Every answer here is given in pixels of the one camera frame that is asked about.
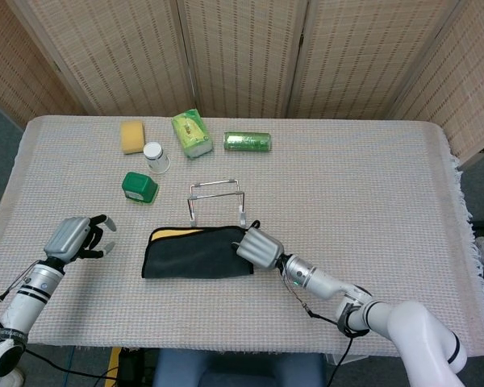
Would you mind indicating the green tissue pack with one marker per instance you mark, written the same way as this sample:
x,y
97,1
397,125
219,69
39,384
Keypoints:
x,y
191,133

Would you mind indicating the blue seat base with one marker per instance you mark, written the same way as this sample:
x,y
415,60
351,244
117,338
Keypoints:
x,y
226,369

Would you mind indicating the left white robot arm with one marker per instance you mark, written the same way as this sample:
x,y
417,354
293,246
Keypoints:
x,y
28,294

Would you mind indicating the yellow cloth with black trim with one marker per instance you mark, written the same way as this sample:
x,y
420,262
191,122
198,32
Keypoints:
x,y
193,254

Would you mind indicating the green plastic box yellow lid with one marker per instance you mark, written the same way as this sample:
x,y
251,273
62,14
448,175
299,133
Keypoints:
x,y
139,187

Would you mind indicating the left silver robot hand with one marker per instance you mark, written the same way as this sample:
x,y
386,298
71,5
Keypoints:
x,y
66,238

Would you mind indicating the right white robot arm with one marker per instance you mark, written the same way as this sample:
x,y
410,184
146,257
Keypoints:
x,y
411,326

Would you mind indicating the green drink can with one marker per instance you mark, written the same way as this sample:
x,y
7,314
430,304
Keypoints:
x,y
248,142

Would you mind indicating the woven folding screen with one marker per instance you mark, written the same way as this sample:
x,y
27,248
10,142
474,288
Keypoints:
x,y
246,52

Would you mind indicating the white woven tablecloth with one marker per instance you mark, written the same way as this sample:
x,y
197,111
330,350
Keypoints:
x,y
347,201

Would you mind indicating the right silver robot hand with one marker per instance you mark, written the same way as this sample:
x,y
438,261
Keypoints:
x,y
260,248

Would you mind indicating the yellow sponge block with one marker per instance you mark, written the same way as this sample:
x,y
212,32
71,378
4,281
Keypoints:
x,y
132,139

